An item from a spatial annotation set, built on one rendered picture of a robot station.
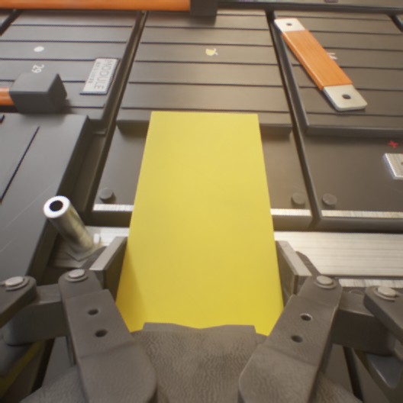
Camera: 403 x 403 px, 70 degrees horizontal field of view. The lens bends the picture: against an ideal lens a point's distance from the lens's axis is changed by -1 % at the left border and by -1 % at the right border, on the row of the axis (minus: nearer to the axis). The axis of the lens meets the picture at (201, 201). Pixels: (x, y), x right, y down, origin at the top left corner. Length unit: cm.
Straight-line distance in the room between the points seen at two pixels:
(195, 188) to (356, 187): 12
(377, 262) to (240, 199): 10
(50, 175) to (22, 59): 16
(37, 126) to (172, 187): 12
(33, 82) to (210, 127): 13
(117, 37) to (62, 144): 16
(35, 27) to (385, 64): 35
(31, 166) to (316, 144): 20
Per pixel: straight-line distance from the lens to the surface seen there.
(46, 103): 25
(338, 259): 20
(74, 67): 30
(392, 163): 25
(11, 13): 44
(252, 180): 16
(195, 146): 18
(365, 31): 39
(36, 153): 22
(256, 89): 26
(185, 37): 34
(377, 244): 21
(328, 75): 29
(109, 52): 32
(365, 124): 26
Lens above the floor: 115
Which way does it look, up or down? 55 degrees down
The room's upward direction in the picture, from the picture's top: 1 degrees clockwise
